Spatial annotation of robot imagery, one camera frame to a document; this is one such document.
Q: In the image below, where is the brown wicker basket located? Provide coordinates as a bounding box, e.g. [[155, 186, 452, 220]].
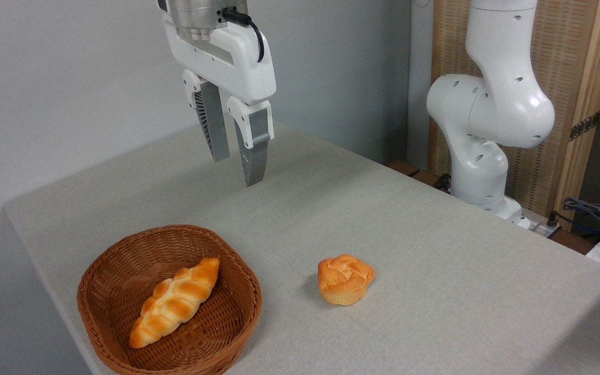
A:
[[77, 224, 263, 375]]

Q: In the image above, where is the long braided bread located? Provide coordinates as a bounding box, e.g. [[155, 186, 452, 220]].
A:
[[129, 257, 221, 349]]

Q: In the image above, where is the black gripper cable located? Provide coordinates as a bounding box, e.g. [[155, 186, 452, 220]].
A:
[[220, 7, 266, 64]]

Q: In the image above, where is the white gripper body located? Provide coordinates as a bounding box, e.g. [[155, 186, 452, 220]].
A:
[[162, 12, 277, 105]]

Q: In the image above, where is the metal screen hinge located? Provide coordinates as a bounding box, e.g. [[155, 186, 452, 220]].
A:
[[569, 111, 600, 142]]

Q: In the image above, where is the rattan screen with wooden frame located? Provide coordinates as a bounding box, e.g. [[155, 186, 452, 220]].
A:
[[429, 0, 600, 231]]

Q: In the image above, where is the bundle of dark cables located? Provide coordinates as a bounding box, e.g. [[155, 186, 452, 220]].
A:
[[562, 196, 600, 245]]

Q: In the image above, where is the round orange bun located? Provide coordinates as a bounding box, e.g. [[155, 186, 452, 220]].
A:
[[317, 254, 376, 306]]

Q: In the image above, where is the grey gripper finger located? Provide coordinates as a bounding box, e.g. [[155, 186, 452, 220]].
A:
[[182, 69, 231, 163], [226, 96, 275, 188]]

